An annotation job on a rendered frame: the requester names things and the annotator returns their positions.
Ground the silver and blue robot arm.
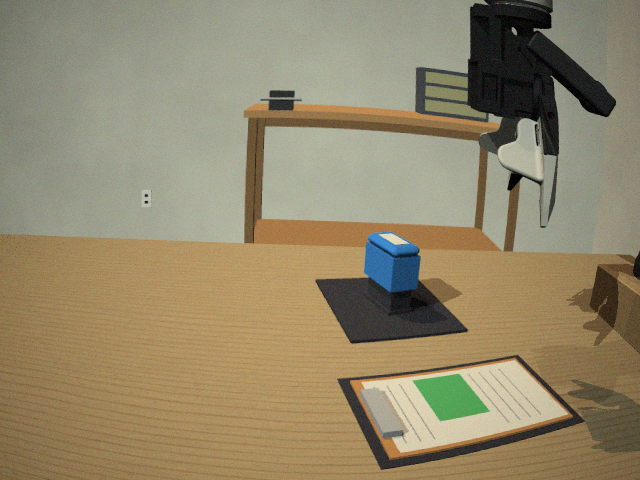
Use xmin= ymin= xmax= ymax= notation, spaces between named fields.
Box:
xmin=484 ymin=0 xmax=640 ymax=280

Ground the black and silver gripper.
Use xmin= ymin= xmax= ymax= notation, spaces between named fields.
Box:
xmin=468 ymin=3 xmax=559 ymax=228

